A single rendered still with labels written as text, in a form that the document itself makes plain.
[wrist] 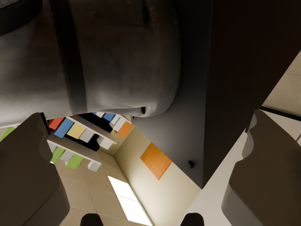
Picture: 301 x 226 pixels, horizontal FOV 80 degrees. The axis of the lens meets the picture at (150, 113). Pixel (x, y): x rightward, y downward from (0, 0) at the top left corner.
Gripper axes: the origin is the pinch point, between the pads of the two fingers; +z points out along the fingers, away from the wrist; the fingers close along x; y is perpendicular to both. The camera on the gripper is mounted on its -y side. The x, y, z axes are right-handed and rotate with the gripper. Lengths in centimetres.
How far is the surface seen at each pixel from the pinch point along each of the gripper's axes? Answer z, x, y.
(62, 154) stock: 129, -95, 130
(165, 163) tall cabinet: 260, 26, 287
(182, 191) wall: 193, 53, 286
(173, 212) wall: 169, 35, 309
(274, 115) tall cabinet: 195, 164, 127
